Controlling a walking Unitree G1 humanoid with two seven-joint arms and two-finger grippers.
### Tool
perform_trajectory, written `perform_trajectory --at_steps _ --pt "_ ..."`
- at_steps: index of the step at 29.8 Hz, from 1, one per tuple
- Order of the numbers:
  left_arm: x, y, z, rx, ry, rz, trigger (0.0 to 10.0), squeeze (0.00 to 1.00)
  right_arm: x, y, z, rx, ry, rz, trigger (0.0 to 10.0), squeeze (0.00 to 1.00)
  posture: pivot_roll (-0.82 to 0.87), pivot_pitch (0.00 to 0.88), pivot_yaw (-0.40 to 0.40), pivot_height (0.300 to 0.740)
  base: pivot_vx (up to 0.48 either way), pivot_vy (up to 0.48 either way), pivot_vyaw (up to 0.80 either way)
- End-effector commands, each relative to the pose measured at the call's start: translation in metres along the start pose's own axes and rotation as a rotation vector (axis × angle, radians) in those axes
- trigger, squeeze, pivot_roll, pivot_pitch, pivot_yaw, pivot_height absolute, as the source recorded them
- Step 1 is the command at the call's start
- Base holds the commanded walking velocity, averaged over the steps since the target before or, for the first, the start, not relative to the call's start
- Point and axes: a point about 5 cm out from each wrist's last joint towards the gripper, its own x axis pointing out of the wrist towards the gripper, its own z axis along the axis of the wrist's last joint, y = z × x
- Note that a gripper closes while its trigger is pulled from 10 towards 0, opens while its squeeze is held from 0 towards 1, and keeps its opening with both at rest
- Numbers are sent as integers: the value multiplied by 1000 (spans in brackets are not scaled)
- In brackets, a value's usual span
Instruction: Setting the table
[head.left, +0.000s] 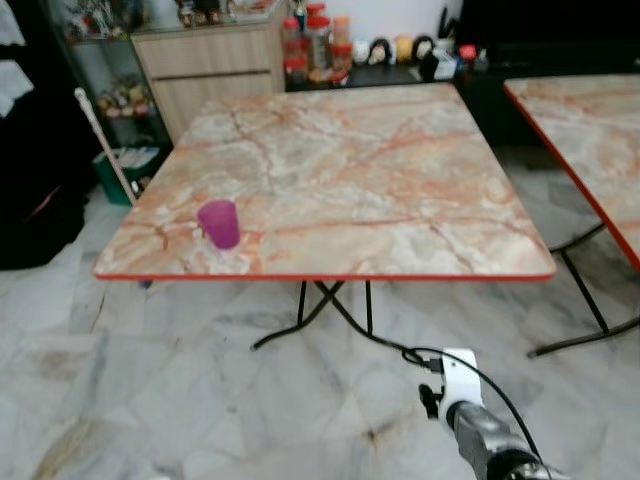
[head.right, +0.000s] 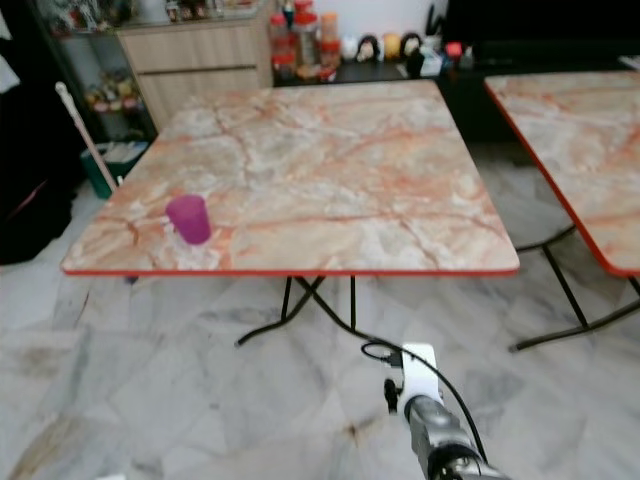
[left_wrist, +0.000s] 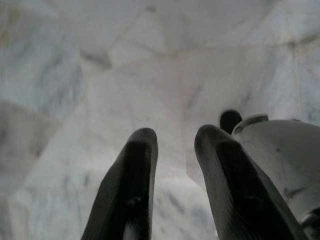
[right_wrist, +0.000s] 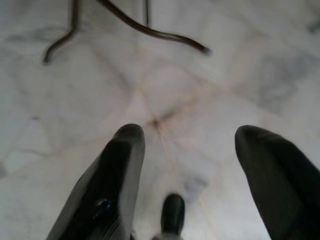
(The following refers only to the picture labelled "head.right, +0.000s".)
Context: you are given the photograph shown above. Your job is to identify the glass display shelf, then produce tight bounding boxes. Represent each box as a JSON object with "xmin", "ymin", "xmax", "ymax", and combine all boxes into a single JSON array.
[{"xmin": 40, "ymin": 0, "xmax": 161, "ymax": 143}]

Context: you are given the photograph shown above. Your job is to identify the pale broom handle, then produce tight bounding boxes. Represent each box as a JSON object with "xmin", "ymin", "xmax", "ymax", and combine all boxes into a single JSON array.
[{"xmin": 54, "ymin": 82, "xmax": 112, "ymax": 197}]

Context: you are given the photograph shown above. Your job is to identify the dark hanging clothes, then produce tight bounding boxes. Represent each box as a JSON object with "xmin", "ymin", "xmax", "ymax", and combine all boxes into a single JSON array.
[{"xmin": 0, "ymin": 0, "xmax": 91, "ymax": 267}]

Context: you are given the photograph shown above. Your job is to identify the tall red-lidded jar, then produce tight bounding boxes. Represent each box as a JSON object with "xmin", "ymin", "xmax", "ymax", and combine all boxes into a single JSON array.
[{"xmin": 292, "ymin": 12, "xmax": 321, "ymax": 71}]

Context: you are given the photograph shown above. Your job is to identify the black television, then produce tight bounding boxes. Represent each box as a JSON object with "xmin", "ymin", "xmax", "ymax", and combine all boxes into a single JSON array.
[{"xmin": 444, "ymin": 0, "xmax": 640, "ymax": 73}]

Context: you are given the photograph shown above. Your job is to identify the marble folding table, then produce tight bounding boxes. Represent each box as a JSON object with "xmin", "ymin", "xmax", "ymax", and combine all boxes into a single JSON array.
[
  {"xmin": 484, "ymin": 70, "xmax": 640, "ymax": 353},
  {"xmin": 60, "ymin": 79, "xmax": 521, "ymax": 349}
]

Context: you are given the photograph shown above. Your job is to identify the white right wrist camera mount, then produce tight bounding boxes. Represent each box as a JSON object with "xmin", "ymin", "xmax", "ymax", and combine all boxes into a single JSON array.
[{"xmin": 399, "ymin": 343, "xmax": 442, "ymax": 419}]

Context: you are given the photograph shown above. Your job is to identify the green storage box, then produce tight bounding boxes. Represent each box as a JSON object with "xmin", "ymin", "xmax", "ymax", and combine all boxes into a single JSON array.
[{"xmin": 82, "ymin": 140, "xmax": 152, "ymax": 199}]

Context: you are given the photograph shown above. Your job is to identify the light wooden drawer cabinet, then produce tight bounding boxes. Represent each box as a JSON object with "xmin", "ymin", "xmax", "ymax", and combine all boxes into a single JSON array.
[{"xmin": 117, "ymin": 16, "xmax": 277, "ymax": 132}]

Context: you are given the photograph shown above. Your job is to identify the purple plastic cup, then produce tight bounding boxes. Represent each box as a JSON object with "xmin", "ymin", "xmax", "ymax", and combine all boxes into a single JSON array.
[{"xmin": 166, "ymin": 195, "xmax": 212, "ymax": 246}]

